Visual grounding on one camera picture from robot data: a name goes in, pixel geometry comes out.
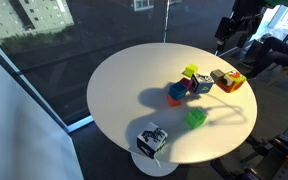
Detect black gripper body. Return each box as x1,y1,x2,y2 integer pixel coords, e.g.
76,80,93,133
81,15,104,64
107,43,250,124
232,0,264,26

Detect pink plastic block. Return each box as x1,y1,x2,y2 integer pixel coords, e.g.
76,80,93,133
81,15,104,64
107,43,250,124
179,77,194,92

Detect grey plastic block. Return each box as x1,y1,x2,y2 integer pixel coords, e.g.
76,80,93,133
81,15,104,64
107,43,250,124
209,68,226,84

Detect yellow-green plastic block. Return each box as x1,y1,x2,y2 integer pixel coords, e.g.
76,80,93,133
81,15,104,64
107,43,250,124
183,63,199,78

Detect blue plastic block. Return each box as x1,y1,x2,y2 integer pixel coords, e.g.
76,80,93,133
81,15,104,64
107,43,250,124
169,82,188,101

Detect orange plastic block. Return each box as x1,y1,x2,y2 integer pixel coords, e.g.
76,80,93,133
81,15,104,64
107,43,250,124
166,93,184,108

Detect green plastic block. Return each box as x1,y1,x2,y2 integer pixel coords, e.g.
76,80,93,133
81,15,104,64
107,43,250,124
185,107,208,130

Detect person's legs in dark trousers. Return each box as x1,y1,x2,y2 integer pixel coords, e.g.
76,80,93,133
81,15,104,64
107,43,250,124
243,35,288,79

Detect blue fabric cube with owl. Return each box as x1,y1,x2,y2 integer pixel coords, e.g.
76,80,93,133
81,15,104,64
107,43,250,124
190,72,215,95

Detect blue black stand with clamp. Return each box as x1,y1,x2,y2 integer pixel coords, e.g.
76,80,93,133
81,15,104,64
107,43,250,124
210,123,288,180

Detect fabric cube with zebra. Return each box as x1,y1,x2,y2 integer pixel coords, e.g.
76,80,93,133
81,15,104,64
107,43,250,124
136,121,168,160

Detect grey building outside window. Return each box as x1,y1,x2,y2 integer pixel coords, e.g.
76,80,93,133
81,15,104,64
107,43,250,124
0,0,75,41

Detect white partition panel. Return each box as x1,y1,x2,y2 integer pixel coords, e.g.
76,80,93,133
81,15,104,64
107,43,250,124
0,48,85,180

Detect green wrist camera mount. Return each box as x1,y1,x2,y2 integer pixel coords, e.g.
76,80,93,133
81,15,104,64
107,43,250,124
262,0,288,8

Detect white table pedestal base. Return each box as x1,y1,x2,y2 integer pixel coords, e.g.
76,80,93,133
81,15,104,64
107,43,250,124
130,151,180,178

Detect light blue window frame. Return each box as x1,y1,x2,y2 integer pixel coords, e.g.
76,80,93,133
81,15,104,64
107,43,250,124
0,29,95,134

